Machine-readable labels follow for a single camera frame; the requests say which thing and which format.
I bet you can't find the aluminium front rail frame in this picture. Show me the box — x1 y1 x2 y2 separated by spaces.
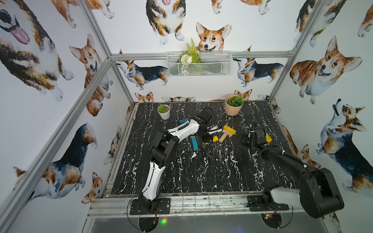
87 192 304 219

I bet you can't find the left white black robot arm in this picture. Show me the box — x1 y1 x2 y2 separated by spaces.
139 107 222 213

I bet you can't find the green fern with white flower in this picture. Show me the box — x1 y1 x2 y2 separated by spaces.
179 39 201 76

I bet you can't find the long teal block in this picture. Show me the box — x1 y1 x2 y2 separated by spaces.
191 136 199 151

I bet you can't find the small white plant pot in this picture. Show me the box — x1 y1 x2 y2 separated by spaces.
157 104 171 120

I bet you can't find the yellow toy shovel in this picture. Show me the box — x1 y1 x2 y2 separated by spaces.
266 134 272 143

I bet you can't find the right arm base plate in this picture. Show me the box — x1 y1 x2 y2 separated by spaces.
247 193 289 212

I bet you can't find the short teal block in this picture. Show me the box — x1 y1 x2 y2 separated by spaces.
179 119 188 124

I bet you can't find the white wire wall basket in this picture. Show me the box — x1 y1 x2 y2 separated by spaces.
167 52 233 77

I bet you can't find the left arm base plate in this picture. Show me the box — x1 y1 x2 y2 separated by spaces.
130 198 171 215

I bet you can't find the natural wood block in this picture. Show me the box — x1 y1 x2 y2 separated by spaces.
222 129 234 137
219 133 228 143

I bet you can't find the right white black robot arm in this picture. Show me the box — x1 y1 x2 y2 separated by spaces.
238 124 344 218

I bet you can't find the terracotta plant pot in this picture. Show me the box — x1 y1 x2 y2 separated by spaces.
225 94 244 116

